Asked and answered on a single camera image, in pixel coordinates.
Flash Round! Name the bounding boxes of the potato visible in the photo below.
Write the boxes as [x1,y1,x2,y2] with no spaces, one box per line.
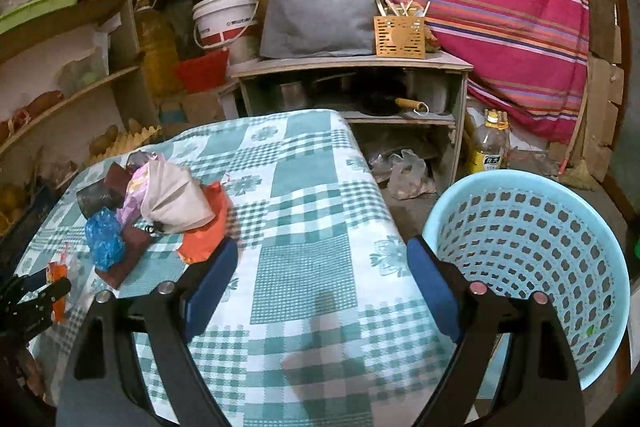
[89,124,120,156]

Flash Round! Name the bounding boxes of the clear plastic bags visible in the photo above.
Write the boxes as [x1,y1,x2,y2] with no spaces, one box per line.
[370,148,436,200]

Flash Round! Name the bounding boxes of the yellow oil jug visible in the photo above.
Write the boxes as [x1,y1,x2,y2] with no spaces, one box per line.
[132,0,181,98]

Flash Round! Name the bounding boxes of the wooden wall shelf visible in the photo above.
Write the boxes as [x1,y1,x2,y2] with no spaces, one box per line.
[0,0,166,158]

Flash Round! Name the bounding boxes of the black pan wooden handle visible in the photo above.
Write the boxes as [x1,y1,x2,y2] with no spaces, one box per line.
[360,89,431,116]

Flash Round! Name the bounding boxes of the low wooden cabinet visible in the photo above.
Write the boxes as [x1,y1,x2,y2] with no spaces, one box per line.
[227,52,474,198]

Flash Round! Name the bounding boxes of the grey cushion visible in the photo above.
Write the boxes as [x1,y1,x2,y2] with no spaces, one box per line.
[259,0,379,59]

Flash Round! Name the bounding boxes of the dark grey wrapper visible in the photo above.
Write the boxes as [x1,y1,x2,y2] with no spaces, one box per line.
[76,184,118,220]

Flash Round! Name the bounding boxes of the light blue plastic basket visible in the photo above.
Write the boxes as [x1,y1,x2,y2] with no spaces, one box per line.
[421,170,632,390]

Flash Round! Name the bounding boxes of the beige paper bag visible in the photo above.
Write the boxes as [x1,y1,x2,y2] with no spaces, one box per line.
[127,154,217,235]

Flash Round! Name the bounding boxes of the brown wrapper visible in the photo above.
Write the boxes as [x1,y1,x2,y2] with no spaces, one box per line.
[97,224,153,290]

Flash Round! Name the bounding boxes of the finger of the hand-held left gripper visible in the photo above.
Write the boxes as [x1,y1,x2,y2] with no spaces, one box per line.
[29,278,72,308]

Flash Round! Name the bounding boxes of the red plastic basin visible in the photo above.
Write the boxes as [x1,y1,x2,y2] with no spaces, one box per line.
[173,49,231,94]

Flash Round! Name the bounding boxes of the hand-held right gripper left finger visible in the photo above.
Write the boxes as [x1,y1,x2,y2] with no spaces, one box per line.
[56,237,241,427]

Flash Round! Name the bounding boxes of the cardboard sheets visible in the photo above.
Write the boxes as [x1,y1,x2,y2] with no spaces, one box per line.
[582,0,626,182]

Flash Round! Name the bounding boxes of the yellow egg carton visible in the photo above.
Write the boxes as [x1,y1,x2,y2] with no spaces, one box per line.
[97,127,163,158]

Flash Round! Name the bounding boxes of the maroon wrapper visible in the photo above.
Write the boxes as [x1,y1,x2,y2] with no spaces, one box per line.
[104,162,132,208]

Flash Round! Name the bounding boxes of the orange plastic bag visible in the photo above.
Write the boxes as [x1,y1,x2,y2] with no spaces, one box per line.
[177,181,232,264]

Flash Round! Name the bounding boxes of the clear bottle yellow cap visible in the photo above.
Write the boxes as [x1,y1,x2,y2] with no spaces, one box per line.
[470,108,511,175]

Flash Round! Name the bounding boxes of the bundle of chopsticks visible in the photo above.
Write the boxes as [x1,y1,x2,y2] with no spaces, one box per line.
[376,0,432,18]

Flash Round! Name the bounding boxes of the cardboard box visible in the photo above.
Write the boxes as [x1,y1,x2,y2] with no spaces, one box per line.
[160,92,226,128]

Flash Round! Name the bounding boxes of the metal cup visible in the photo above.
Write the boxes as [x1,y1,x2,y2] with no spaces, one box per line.
[277,79,308,110]

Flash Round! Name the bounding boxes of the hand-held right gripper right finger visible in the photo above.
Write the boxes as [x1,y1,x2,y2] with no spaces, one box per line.
[406,235,586,427]

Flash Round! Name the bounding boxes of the green white checked tablecloth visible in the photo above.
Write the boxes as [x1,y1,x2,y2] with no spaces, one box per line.
[12,108,501,427]

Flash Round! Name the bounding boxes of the sweet potatoes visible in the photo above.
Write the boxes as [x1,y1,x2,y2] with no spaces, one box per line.
[0,91,63,142]

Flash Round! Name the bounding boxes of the straw broom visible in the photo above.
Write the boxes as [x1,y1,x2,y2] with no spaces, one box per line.
[557,97,596,190]

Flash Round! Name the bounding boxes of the orange cutlery basket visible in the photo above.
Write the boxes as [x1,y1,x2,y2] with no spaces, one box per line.
[373,16,427,58]

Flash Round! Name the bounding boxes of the green plastic tray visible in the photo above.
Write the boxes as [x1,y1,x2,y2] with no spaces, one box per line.
[0,0,82,35]

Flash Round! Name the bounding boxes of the blue plastic bag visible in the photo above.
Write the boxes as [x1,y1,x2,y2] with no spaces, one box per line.
[84,206,126,271]

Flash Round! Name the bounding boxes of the white plastic bucket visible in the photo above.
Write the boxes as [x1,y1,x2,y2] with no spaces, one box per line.
[192,0,260,52]

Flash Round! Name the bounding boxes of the orange snack packet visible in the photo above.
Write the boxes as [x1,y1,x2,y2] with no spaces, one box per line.
[46,261,71,324]

